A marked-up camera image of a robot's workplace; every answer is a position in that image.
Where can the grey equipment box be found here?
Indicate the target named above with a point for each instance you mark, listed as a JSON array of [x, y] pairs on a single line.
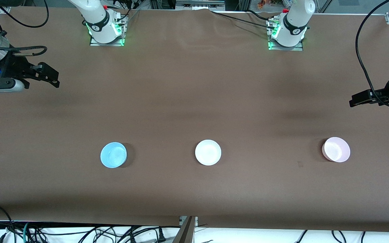
[[199, 5]]

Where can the white plastic bowl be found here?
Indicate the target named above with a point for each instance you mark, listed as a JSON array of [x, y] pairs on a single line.
[[208, 152]]

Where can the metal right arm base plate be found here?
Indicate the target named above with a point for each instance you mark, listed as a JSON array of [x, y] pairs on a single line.
[[122, 38]]

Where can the aluminium profile post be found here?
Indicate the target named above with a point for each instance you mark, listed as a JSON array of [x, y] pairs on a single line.
[[187, 233]]

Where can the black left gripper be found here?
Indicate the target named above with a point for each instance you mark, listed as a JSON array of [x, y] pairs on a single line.
[[380, 94]]

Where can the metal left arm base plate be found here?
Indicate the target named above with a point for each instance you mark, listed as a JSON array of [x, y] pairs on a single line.
[[271, 45]]

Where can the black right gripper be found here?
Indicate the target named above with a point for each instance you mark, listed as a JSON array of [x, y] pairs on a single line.
[[15, 66]]

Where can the brown table cover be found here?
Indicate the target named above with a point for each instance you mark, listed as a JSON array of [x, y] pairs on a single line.
[[214, 84]]

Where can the black power plug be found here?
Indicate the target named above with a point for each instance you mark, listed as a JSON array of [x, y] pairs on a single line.
[[161, 236]]

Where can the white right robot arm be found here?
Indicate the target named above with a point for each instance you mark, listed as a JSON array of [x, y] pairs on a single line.
[[98, 20]]

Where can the blue plastic bowl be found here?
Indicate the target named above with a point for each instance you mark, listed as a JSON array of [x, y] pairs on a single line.
[[113, 155]]

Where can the orange colourful objects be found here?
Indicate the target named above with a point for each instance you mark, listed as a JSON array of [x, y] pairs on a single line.
[[265, 3]]

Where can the pink plastic bowl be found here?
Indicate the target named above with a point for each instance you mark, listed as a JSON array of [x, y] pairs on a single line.
[[336, 150]]

